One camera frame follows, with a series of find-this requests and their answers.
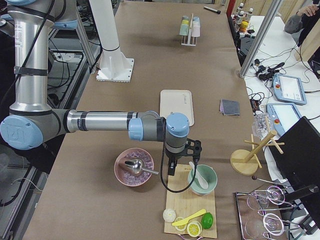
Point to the wooden mug tree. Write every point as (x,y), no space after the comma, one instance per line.
(246,162)

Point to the teach pendant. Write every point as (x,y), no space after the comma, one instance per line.
(288,89)
(283,116)

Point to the yellow toy knife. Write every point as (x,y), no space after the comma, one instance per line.
(185,220)

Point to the green lime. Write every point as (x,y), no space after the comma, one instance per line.
(207,221)

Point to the white steamed bun toy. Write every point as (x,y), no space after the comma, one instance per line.
(169,215)

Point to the grey folded cloth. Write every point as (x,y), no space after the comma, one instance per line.
(229,107)

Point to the teach pendant far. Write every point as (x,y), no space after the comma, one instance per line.
(288,89)

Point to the cream rabbit tray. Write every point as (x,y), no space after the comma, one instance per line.
(177,101)

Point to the wire glass rack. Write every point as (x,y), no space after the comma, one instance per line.
(265,214)

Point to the green cup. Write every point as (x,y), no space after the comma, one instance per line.
(184,30)

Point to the grey cup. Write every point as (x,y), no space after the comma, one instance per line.
(185,17)

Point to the pink cup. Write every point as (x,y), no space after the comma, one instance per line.
(196,31)

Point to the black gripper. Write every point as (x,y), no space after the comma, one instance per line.
(173,156)

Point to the white cup rack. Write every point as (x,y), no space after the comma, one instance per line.
(189,40)

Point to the black monitor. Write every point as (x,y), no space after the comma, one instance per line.
(300,161)

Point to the cream white cup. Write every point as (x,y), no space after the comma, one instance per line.
(196,23)

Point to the black marker pen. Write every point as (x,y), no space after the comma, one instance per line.
(212,9)

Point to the bamboo cutting board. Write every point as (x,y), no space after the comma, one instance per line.
(187,203)

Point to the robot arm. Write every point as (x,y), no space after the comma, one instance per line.
(31,121)

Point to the yellow cup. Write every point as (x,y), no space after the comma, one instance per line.
(185,22)

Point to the metal scoop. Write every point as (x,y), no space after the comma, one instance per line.
(137,166)

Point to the light blue cup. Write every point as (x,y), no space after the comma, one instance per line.
(196,18)

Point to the pink bowl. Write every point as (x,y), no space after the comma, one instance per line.
(126,177)

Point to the teach pendant near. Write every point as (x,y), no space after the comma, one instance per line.
(283,116)

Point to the white ceramic spoon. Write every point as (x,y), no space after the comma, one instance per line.
(202,182)

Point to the green bowl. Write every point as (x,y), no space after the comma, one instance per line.
(209,175)

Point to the aluminium frame post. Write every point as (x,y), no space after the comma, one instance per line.
(263,30)

